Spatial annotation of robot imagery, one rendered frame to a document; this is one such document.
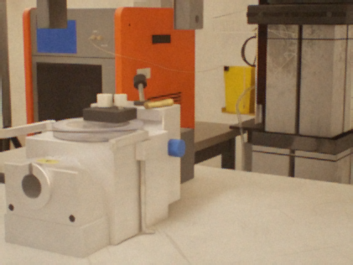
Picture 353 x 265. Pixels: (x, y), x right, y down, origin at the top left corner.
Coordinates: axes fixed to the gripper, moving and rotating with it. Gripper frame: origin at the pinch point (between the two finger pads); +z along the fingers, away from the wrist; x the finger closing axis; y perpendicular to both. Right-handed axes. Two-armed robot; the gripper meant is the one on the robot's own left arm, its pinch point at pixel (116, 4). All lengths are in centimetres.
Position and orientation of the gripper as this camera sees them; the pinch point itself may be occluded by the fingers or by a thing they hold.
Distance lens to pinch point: 55.0
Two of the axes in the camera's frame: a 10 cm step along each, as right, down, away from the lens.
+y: -4.6, 1.5, -8.7
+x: 8.9, 0.8, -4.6
